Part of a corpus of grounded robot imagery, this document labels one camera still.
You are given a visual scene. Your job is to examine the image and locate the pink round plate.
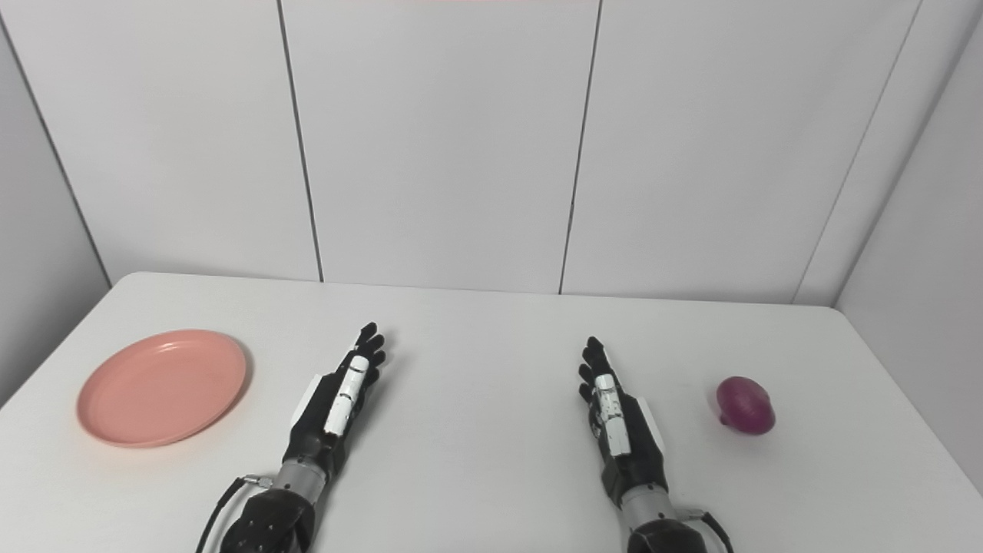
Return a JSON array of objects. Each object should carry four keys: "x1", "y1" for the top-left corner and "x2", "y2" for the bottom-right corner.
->
[{"x1": 76, "y1": 329, "x2": 248, "y2": 449}]

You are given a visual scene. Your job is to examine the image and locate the purple red onion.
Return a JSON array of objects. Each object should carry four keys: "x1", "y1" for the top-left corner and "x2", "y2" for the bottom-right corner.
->
[{"x1": 716, "y1": 376, "x2": 776, "y2": 436}]

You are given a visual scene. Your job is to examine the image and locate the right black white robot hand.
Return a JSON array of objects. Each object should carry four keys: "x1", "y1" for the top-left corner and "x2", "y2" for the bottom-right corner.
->
[{"x1": 578, "y1": 336, "x2": 669, "y2": 498}]

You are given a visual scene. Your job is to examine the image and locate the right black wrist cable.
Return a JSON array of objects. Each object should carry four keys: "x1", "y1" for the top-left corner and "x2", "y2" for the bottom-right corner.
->
[{"x1": 680, "y1": 508, "x2": 735, "y2": 553}]

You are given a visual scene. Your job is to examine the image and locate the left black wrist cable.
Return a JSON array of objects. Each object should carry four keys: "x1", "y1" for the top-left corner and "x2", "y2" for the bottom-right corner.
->
[{"x1": 194, "y1": 475, "x2": 276, "y2": 553}]

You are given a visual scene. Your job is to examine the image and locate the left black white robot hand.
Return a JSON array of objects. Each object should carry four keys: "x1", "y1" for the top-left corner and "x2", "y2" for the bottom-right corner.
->
[{"x1": 283, "y1": 323, "x2": 386, "y2": 470}]

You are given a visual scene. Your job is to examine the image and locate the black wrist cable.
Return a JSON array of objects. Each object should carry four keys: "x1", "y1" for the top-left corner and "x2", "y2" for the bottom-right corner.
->
[
  {"x1": 680, "y1": 508, "x2": 735, "y2": 553},
  {"x1": 194, "y1": 475, "x2": 276, "y2": 553}
]

